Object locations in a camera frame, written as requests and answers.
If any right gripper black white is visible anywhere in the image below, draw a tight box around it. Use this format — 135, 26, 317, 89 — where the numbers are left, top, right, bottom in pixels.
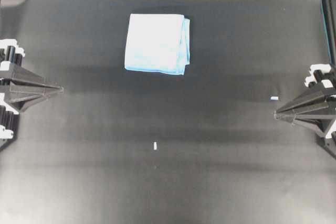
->
275, 63, 335, 157

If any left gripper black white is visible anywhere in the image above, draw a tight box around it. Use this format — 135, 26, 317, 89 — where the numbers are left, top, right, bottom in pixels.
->
1, 39, 64, 150

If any light blue cloth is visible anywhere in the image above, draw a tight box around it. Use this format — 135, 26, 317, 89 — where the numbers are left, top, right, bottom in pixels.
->
124, 14, 191, 75

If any black frame post right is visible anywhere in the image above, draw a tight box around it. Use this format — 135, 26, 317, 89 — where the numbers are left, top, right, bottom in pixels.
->
321, 0, 335, 65

